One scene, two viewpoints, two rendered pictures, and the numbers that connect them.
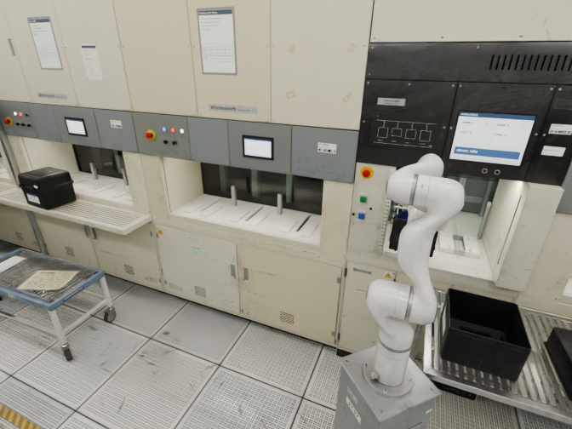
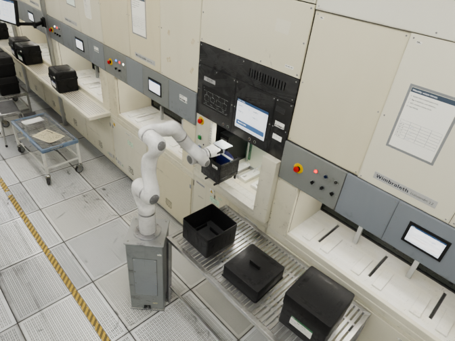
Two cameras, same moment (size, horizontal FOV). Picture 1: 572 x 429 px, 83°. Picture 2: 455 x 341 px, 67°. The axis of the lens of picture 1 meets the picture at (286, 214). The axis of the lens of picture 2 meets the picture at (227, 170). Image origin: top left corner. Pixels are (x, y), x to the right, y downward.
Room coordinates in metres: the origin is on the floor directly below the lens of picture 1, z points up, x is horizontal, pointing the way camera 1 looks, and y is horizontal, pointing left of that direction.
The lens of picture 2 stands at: (-0.61, -1.53, 2.58)
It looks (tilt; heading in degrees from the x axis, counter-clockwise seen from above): 34 degrees down; 20
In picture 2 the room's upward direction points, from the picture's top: 7 degrees clockwise
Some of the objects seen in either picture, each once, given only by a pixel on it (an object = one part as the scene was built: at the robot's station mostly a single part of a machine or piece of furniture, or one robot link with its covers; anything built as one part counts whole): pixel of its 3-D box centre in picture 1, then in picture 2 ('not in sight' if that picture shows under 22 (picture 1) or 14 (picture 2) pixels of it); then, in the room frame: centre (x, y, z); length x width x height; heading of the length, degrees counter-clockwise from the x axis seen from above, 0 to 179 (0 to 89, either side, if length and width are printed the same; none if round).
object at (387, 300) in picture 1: (390, 311); (143, 195); (0.90, -0.38, 1.07); 0.19 x 0.12 x 0.24; 66
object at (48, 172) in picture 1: (47, 187); (63, 78); (2.44, 1.92, 0.93); 0.30 x 0.28 x 0.26; 65
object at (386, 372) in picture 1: (391, 357); (147, 221); (0.89, -0.41, 0.85); 0.19 x 0.19 x 0.18
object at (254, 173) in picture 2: not in sight; (244, 171); (1.80, -0.79, 0.89); 0.22 x 0.21 x 0.04; 158
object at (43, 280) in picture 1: (48, 278); (48, 135); (1.86, 1.66, 0.47); 0.31 x 0.23 x 0.02; 89
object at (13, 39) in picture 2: not in sight; (21, 47); (3.01, 3.31, 0.93); 0.30 x 0.28 x 0.26; 64
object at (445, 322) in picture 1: (479, 330); (209, 229); (1.04, -0.83, 0.85); 0.28 x 0.28 x 0.17; 67
